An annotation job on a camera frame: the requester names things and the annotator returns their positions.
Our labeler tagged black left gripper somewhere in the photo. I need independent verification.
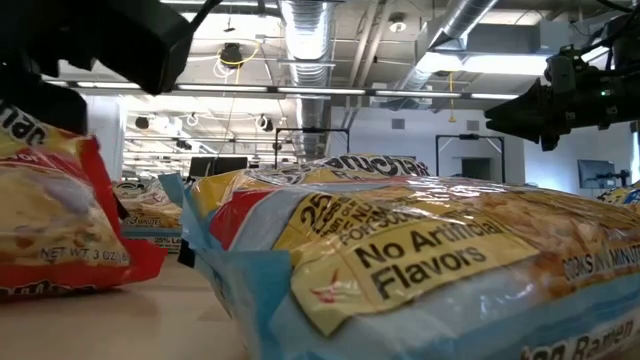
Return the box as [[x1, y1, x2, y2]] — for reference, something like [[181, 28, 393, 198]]
[[0, 0, 101, 135]]

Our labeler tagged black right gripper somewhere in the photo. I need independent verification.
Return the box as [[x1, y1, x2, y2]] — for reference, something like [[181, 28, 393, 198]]
[[483, 74, 619, 151]]

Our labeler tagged red Maruchan ramen packet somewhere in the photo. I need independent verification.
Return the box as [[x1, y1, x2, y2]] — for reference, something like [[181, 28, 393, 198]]
[[0, 99, 169, 304]]

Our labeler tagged white square column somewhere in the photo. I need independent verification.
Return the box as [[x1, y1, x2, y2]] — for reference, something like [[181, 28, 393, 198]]
[[85, 94, 126, 182]]

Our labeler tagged black ceiling-mounted device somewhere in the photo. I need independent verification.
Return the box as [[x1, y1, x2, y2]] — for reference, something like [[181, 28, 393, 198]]
[[218, 42, 244, 70]]

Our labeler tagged long ceiling light strip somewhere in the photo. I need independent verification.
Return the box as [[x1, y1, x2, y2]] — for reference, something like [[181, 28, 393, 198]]
[[42, 79, 521, 100]]

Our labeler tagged black metal workstation frame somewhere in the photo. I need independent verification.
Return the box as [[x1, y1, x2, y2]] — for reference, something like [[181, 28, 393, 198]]
[[434, 133, 506, 184]]

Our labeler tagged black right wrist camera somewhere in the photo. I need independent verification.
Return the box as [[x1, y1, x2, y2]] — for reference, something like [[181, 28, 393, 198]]
[[543, 45, 577, 85]]

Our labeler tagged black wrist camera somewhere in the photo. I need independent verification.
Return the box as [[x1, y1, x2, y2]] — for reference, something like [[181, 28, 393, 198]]
[[543, 45, 577, 85], [92, 0, 195, 97]]

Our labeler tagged yellow hanging cord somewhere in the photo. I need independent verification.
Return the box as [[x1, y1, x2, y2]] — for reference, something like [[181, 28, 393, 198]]
[[448, 72, 458, 124]]

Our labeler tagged grey rectangular air duct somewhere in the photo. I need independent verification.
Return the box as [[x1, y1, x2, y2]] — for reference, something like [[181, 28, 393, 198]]
[[467, 22, 571, 56]]

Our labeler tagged wall-side computer monitor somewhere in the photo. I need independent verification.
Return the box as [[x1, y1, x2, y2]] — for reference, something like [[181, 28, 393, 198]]
[[577, 159, 617, 190]]

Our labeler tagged slanted silver spiral duct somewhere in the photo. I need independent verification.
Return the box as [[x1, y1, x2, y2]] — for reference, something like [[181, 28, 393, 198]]
[[394, 0, 501, 109]]

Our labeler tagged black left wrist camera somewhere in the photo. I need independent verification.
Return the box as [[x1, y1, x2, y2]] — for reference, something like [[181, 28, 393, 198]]
[[92, 0, 195, 97]]

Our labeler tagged yellow ceiling cable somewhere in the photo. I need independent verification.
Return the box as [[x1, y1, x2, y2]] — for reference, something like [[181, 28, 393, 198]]
[[217, 40, 262, 69]]

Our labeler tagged large silver spiral duct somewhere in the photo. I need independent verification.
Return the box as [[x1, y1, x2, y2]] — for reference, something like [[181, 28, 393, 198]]
[[278, 0, 335, 157]]

